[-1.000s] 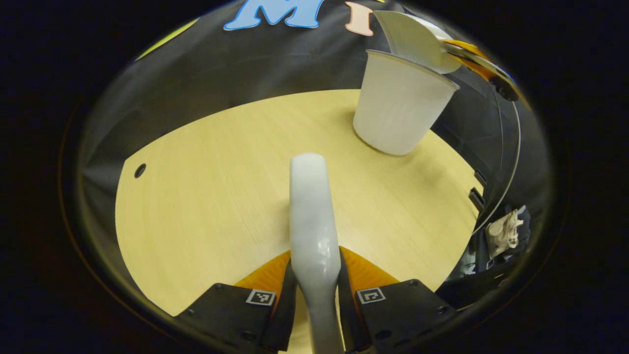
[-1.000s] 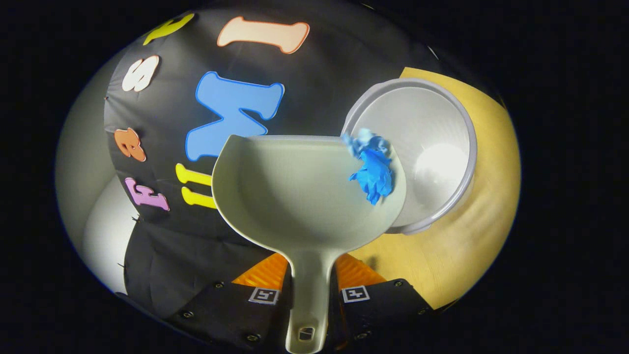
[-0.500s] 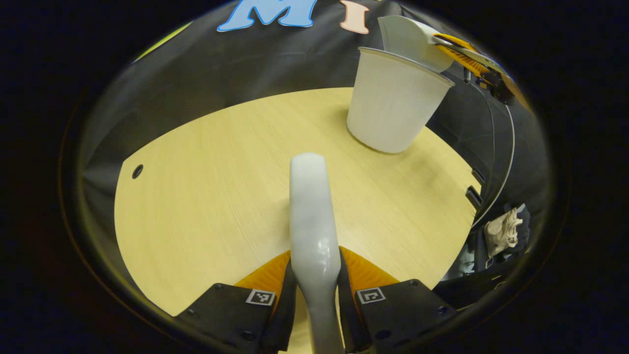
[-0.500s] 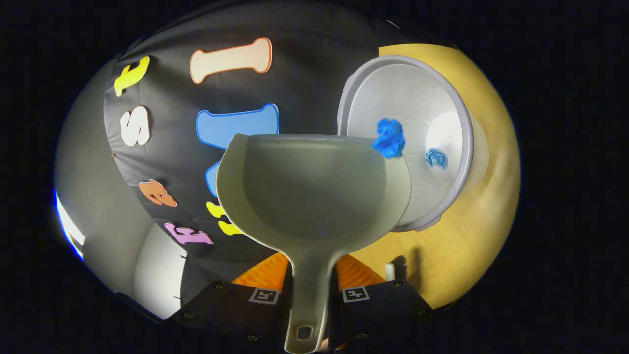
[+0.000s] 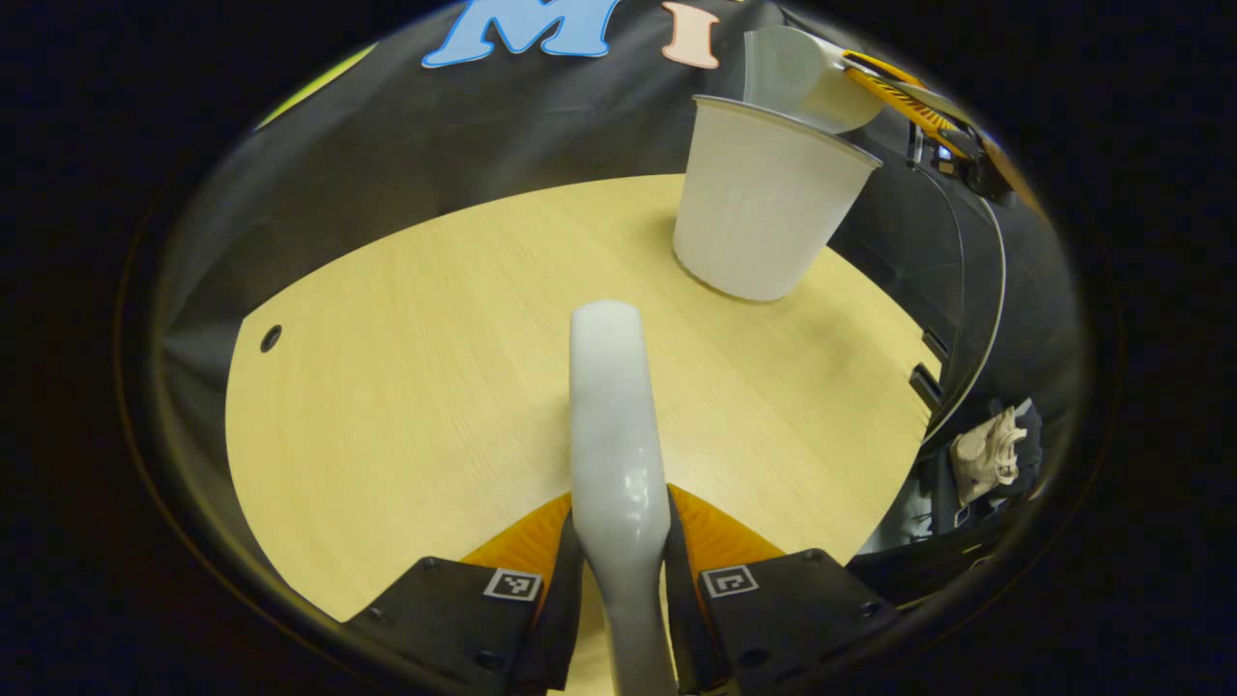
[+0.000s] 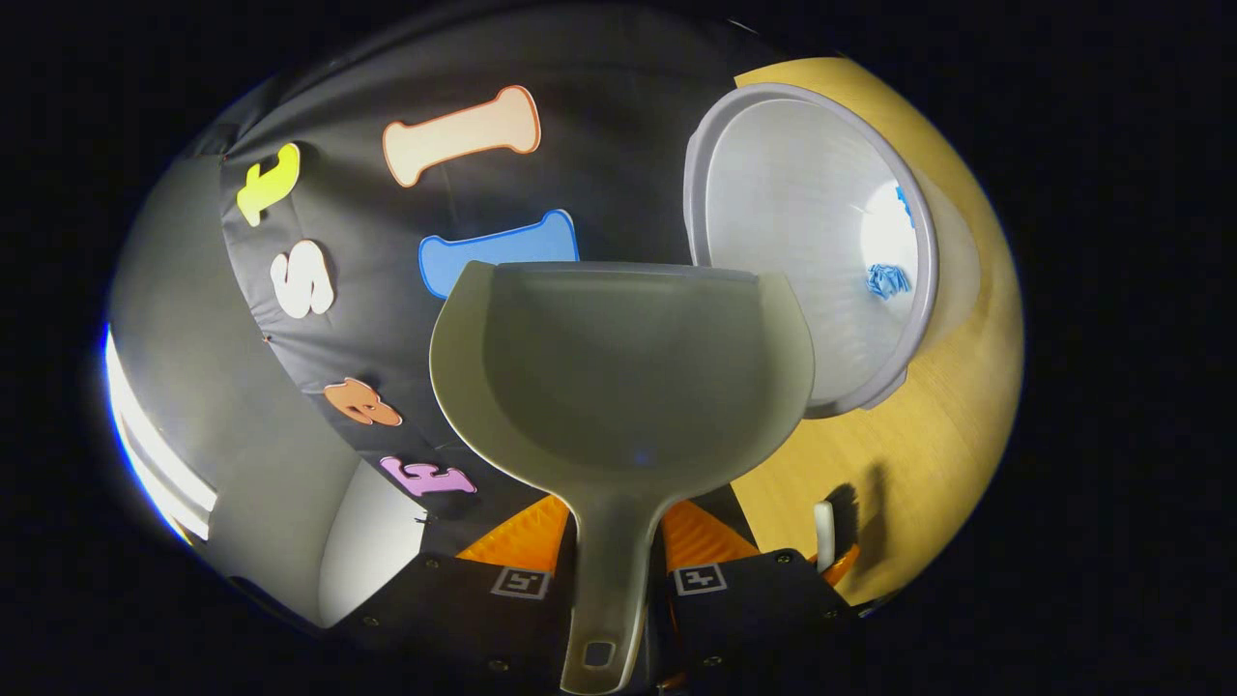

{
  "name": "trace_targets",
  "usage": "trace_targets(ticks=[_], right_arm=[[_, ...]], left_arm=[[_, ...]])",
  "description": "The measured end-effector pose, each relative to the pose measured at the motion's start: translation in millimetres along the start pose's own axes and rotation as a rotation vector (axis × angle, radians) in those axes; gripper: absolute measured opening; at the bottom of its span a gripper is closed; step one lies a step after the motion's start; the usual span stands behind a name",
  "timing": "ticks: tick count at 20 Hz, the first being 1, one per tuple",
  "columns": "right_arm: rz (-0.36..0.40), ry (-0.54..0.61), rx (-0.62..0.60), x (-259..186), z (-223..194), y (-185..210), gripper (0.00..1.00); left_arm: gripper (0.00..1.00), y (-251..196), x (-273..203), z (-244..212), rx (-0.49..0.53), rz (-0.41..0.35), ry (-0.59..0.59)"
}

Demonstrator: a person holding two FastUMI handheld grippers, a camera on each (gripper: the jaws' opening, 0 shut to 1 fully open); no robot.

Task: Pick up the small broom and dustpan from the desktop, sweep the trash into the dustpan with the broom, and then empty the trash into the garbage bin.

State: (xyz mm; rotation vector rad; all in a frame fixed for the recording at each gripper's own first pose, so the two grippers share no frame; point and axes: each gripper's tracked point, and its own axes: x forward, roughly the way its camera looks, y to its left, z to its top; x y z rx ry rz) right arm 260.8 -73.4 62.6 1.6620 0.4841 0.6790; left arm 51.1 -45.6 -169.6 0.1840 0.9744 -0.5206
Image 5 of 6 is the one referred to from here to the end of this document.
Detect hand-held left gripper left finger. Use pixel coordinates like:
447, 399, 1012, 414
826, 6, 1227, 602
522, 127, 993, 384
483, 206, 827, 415
343, 491, 587, 693

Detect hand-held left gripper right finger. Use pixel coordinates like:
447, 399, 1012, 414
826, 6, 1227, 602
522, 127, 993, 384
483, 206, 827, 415
662, 483, 900, 695

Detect white plastic dustpan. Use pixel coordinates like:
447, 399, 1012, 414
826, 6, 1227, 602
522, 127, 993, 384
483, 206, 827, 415
742, 25, 885, 134

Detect white ribbed garbage bin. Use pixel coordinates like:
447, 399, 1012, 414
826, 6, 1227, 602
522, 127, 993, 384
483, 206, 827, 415
673, 94, 882, 303

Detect wooden desktop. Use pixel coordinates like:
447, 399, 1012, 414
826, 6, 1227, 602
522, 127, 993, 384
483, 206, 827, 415
224, 174, 943, 696

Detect black chair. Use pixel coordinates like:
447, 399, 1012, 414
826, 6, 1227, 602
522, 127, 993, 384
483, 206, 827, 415
908, 164, 1011, 455

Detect beige crumpled cloth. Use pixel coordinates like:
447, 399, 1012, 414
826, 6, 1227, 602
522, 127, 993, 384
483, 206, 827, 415
950, 406, 1030, 506

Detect black backdrop cloth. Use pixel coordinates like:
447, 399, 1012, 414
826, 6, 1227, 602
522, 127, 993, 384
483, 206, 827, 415
159, 0, 1074, 407

